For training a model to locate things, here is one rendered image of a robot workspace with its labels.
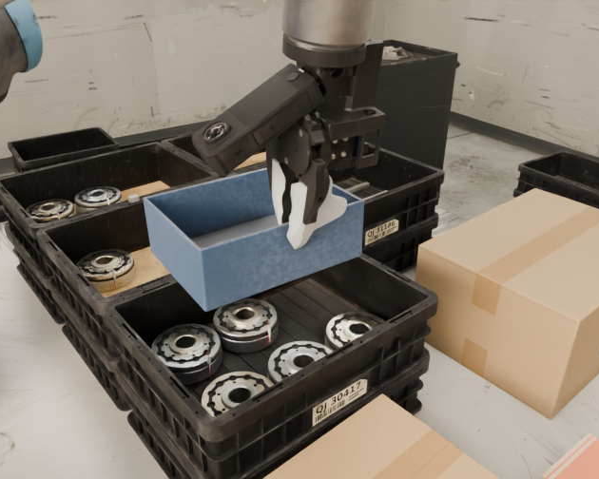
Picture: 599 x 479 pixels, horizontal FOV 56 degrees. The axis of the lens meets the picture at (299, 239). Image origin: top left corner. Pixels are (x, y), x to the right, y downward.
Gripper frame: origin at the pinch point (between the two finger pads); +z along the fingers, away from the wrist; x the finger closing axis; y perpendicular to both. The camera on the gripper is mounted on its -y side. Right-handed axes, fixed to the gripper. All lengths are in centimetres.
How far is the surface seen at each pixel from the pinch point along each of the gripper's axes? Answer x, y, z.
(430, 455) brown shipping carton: -16.8, 11.3, 24.3
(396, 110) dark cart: 137, 142, 64
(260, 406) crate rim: -4.4, -4.9, 19.5
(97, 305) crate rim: 25.4, -15.5, 24.1
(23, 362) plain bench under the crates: 45, -27, 49
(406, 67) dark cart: 140, 146, 46
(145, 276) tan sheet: 43, -3, 36
